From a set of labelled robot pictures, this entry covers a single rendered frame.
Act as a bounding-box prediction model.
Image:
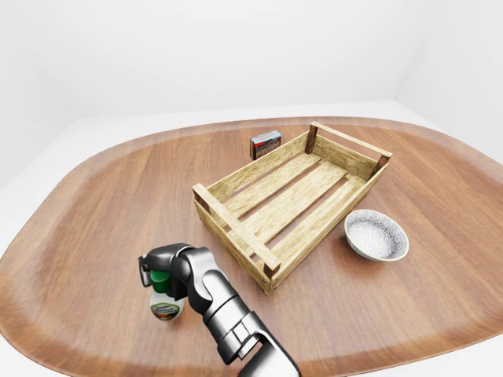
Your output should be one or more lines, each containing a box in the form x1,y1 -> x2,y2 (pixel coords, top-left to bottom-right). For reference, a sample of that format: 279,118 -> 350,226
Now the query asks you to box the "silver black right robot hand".
138,243 -> 241,320

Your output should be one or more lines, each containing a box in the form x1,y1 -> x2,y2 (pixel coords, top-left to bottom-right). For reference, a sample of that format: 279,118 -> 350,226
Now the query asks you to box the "salad dressing bottle green cap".
149,269 -> 185,324

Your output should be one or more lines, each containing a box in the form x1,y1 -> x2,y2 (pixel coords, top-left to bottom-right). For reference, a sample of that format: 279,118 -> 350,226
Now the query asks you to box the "wooden slat tray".
191,121 -> 394,297

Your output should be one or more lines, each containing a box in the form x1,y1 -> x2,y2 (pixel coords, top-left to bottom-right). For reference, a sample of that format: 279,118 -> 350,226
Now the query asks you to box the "small printed food box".
250,130 -> 284,161

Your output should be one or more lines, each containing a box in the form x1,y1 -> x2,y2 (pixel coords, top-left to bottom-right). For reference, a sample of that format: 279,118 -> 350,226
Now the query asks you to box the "patterned grey white bowl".
343,209 -> 410,263

